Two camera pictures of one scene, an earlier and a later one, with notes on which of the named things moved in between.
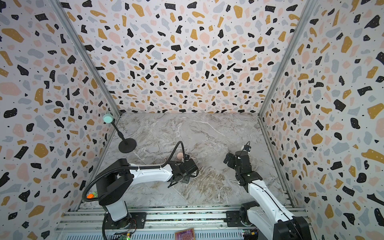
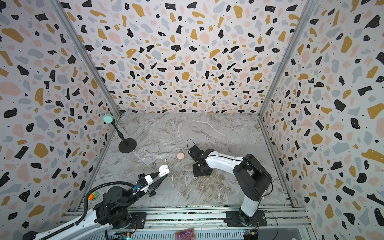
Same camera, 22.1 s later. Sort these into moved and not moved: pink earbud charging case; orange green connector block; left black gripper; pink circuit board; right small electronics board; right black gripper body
Moved: right black gripper body; left black gripper
Not moved: right small electronics board; pink earbud charging case; pink circuit board; orange green connector block
